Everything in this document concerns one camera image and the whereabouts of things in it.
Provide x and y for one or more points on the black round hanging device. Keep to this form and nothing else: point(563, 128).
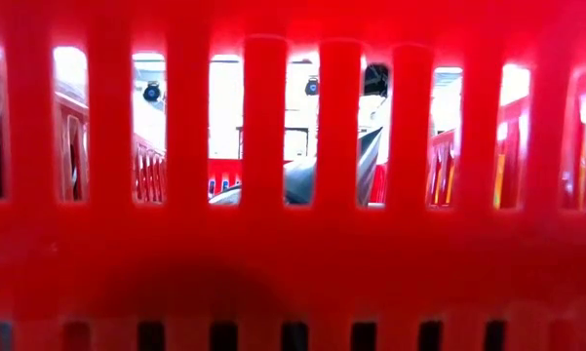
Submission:
point(151, 91)
point(312, 87)

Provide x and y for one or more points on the yellow slotted plastic basket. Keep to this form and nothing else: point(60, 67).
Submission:
point(498, 180)

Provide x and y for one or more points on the black frame background table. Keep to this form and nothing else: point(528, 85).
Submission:
point(297, 129)

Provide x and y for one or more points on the red slotted plastic basket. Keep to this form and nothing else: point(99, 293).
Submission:
point(292, 244)

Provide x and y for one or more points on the black background object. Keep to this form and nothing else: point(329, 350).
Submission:
point(376, 80)

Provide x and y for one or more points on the grey item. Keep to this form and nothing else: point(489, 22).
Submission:
point(300, 183)

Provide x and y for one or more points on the dark blue shave cream tube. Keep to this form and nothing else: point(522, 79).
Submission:
point(369, 166)

